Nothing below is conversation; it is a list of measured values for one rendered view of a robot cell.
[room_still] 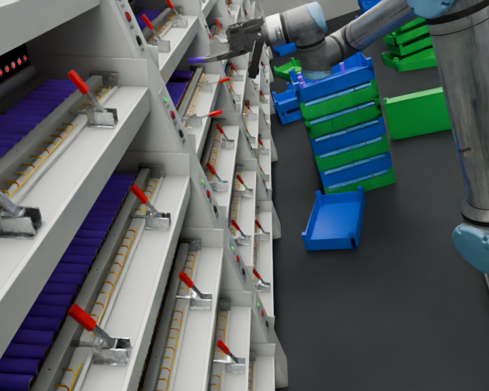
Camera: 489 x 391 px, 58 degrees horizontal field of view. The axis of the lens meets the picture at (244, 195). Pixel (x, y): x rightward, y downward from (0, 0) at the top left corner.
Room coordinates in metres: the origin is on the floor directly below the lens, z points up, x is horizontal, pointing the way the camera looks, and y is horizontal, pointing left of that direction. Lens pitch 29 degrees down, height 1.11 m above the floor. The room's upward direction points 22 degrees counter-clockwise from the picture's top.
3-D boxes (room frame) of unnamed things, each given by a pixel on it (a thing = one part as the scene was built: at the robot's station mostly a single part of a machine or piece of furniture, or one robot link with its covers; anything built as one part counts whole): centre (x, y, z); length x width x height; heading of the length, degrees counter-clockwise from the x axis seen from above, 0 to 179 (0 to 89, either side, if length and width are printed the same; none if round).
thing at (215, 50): (1.38, -0.08, 0.83); 0.09 x 0.03 x 0.06; 79
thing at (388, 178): (1.70, -0.50, 0.04); 0.30 x 0.20 x 0.08; 80
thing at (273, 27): (1.35, -0.27, 0.83); 0.10 x 0.05 x 0.09; 164
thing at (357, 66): (1.70, -0.50, 0.52); 0.30 x 0.20 x 0.08; 80
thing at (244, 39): (1.37, -0.19, 0.83); 0.12 x 0.08 x 0.09; 74
